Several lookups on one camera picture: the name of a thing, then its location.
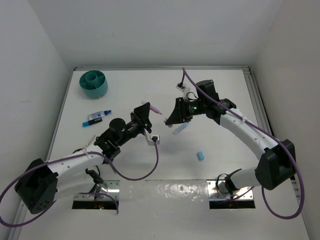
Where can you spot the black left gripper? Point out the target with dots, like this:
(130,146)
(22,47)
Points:
(142,111)

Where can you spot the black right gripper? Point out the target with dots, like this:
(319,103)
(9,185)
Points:
(179,114)

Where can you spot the pink translucent highlighter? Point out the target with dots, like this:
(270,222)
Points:
(152,108)

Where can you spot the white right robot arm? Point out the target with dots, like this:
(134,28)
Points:
(274,166)

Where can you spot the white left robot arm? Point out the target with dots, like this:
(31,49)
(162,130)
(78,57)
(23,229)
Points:
(45,182)

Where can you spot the blue translucent highlighter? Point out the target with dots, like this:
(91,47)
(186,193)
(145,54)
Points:
(180,128)

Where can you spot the blue highlighter cap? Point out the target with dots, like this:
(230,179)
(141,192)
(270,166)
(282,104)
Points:
(200,156)

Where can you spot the blue glue bottle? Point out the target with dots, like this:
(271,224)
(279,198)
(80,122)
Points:
(99,114)

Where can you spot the large black scissors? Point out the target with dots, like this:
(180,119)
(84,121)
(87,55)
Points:
(86,145)

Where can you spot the teal round desk organizer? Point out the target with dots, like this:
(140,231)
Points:
(94,84)

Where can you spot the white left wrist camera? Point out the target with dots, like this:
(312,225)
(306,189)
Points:
(152,139)

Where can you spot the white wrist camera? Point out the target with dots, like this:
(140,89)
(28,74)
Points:
(182,87)
(152,139)

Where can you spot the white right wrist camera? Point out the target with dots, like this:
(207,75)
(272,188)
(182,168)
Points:
(182,87)

